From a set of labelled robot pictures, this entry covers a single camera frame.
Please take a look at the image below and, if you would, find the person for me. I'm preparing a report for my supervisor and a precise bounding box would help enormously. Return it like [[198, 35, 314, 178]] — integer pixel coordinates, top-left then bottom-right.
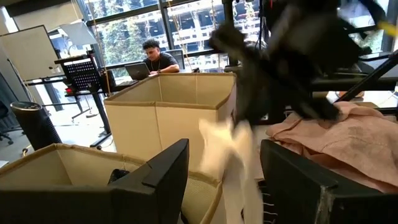
[[142, 39, 181, 75]]

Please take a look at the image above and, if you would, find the black garment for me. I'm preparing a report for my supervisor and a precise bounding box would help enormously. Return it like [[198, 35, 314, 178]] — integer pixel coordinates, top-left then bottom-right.
[[107, 169, 131, 185]]

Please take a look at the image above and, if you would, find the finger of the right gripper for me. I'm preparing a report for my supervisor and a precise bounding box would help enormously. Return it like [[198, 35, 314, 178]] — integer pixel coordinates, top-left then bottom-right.
[[278, 74, 341, 122], [208, 24, 277, 126]]

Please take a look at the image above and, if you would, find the black pegboard stand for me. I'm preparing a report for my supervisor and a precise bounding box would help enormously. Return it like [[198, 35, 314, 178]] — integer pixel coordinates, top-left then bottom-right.
[[54, 51, 113, 149]]

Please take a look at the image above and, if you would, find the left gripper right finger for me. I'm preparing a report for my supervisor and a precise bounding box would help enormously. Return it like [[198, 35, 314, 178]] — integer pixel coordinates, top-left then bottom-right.
[[260, 139, 398, 224]]

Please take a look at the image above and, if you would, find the white striped garment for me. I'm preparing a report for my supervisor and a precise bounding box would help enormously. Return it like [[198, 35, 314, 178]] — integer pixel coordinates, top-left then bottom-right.
[[241, 179, 279, 224]]

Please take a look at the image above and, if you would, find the grey laptop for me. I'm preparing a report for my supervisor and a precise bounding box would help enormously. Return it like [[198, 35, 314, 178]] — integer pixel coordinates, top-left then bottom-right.
[[124, 62, 152, 81]]

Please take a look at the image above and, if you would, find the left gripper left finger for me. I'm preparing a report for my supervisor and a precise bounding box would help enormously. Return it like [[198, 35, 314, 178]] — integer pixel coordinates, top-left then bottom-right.
[[0, 139, 190, 224]]

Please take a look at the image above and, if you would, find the pink garment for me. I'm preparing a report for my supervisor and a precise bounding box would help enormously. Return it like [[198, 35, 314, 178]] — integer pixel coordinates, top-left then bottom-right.
[[266, 101, 398, 194]]

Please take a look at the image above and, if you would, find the black diagonal frame bar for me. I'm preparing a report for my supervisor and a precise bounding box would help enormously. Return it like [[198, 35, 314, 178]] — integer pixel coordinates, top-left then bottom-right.
[[335, 51, 398, 103]]

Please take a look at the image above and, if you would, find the beige fabric storage bin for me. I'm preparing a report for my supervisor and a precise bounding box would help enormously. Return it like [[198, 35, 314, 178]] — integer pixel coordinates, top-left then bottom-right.
[[104, 72, 238, 175], [0, 142, 224, 224]]

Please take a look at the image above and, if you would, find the black cylindrical tower appliance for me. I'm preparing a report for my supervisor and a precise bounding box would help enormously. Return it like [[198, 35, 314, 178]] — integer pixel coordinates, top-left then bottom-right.
[[10, 101, 63, 152]]

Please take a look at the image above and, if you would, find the white board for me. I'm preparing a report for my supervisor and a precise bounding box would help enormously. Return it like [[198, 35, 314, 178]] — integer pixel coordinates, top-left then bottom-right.
[[0, 24, 65, 82]]

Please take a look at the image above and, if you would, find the black office chair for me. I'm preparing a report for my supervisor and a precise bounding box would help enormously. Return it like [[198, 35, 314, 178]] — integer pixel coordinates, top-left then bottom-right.
[[0, 101, 15, 146]]

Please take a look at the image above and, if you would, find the white lamp shade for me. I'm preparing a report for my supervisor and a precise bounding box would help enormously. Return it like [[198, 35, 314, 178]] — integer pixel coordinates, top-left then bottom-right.
[[58, 21, 99, 47]]

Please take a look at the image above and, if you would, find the plain white garment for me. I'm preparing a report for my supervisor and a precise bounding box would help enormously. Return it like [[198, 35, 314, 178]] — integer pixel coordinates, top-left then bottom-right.
[[198, 117, 265, 224]]

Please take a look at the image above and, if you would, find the grey office chair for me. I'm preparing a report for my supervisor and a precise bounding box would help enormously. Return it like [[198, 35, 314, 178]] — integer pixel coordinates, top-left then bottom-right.
[[164, 49, 187, 71]]

